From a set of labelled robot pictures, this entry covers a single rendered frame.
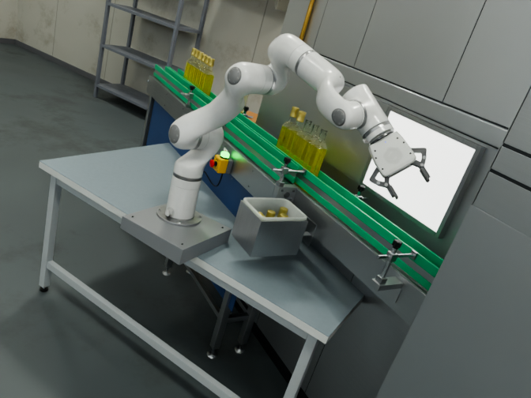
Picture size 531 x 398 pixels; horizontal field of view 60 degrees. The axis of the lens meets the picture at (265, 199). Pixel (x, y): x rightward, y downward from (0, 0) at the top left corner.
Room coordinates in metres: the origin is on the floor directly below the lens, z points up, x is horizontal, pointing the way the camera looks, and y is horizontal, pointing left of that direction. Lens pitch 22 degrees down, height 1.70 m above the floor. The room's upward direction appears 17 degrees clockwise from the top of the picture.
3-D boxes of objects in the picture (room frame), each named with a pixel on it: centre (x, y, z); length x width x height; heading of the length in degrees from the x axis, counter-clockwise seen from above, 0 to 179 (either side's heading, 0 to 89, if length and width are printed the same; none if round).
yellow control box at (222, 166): (2.13, 0.25, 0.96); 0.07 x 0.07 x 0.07; 37
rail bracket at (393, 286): (1.31, -0.44, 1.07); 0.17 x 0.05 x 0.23; 127
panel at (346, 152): (1.87, -0.35, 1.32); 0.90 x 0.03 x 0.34; 37
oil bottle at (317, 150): (1.91, -0.15, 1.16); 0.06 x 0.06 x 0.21; 37
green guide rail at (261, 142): (2.59, 0.43, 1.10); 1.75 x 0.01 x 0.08; 37
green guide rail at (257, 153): (2.55, 0.49, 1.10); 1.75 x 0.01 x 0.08; 37
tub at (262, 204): (1.67, -0.05, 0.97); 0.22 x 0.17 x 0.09; 127
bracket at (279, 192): (1.84, -0.07, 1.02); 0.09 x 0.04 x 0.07; 127
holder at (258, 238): (1.69, -0.07, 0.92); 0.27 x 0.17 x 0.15; 127
